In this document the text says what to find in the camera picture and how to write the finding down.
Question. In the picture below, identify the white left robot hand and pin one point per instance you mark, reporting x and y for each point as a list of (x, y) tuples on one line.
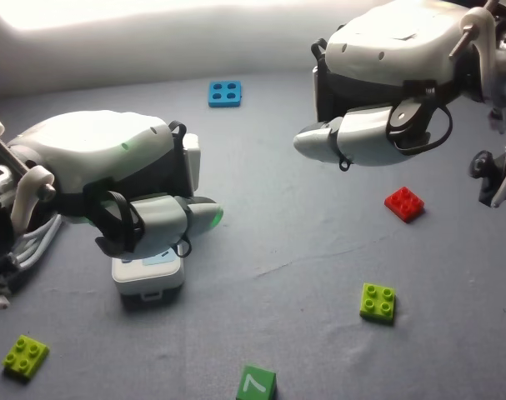
[(94, 150)]

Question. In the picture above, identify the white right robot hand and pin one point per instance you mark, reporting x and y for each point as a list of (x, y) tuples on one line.
[(386, 46)]

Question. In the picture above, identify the white power adapter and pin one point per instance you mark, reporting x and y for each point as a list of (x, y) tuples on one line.
[(193, 162)]

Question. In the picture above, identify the white power strip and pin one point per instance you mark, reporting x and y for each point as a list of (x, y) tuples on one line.
[(148, 279)]

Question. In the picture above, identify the white backdrop sheet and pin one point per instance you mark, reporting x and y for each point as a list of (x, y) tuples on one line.
[(152, 46)]

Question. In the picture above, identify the blue four-hole block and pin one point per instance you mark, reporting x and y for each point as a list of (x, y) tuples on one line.
[(224, 93)]

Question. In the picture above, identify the red toy brick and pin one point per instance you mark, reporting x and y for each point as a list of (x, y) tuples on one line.
[(404, 205)]

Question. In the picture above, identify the grey table cloth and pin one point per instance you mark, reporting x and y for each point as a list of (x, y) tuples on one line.
[(277, 258)]

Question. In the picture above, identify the lime green toy brick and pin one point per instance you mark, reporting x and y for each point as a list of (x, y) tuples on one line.
[(25, 358), (377, 304)]

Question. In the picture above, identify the green cube with number 7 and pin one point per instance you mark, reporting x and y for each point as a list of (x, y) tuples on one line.
[(257, 385)]

